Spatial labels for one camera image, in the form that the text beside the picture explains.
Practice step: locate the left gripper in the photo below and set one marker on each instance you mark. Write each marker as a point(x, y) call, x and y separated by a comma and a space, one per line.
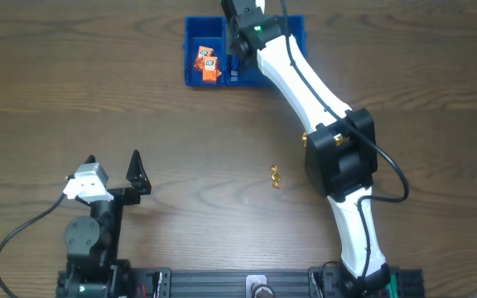
point(126, 195)

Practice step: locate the blue candy pack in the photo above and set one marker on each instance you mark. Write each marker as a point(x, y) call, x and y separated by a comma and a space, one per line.
point(234, 73)

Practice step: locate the gold candy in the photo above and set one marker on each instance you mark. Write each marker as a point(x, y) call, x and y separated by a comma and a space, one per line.
point(275, 177)
point(304, 139)
point(338, 139)

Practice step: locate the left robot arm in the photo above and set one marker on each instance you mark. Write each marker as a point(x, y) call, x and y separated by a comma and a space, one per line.
point(82, 238)

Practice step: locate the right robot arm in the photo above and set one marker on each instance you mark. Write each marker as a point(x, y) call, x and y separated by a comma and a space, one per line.
point(300, 83)

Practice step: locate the blue tray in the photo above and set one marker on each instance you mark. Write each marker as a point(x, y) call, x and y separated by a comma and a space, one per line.
point(205, 29)

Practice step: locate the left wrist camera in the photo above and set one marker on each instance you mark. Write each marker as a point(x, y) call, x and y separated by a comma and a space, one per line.
point(89, 182)

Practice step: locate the mounting rail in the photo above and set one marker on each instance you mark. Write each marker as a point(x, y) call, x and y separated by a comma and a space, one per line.
point(213, 283)

